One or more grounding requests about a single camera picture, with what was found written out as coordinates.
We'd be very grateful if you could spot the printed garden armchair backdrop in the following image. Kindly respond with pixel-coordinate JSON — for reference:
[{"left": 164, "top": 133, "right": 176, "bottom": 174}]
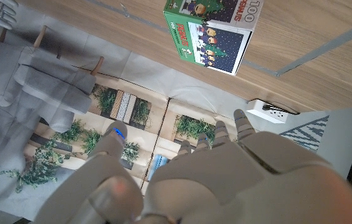
[{"left": 0, "top": 2, "right": 331, "bottom": 218}]

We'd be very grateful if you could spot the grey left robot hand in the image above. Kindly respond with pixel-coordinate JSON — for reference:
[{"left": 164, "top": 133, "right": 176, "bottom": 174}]
[{"left": 34, "top": 108, "right": 352, "bottom": 224}]

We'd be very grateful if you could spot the white power strip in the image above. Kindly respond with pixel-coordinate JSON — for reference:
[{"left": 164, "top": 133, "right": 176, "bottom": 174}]
[{"left": 245, "top": 98, "right": 290, "bottom": 124}]

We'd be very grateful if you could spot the green Peanuts puzzle box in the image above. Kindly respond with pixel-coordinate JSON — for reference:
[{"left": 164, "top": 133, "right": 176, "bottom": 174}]
[{"left": 163, "top": 0, "right": 264, "bottom": 77}]

